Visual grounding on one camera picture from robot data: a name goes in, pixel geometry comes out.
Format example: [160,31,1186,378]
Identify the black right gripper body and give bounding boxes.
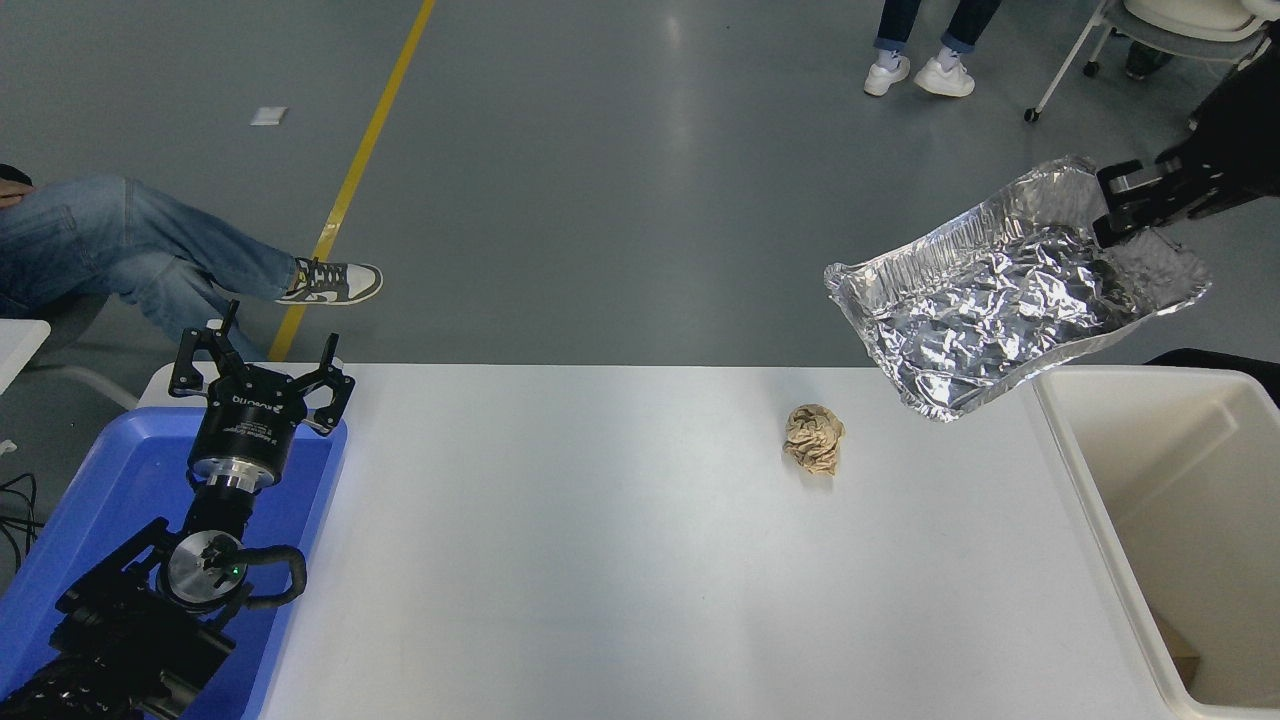
[1195,40,1280,217]

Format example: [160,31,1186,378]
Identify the standing person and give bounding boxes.
[865,0,1001,98]

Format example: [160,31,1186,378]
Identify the crumpled tan paper ball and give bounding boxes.
[783,404,846,477]

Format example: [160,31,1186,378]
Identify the small white side table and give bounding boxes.
[0,318,138,413]

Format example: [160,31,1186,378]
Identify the thin black cables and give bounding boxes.
[0,475,41,581]

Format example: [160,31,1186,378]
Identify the blue plastic tray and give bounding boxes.
[0,405,348,720]

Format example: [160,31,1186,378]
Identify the seated person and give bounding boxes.
[0,163,384,321]

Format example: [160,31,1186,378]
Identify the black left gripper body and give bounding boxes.
[188,364,322,471]

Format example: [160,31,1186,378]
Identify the white wheeled chair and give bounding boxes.
[1025,0,1280,123]

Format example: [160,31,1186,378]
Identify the foil tray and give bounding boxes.
[825,155,1213,423]

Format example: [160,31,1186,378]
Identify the large pale plastic bin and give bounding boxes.
[1032,363,1280,720]

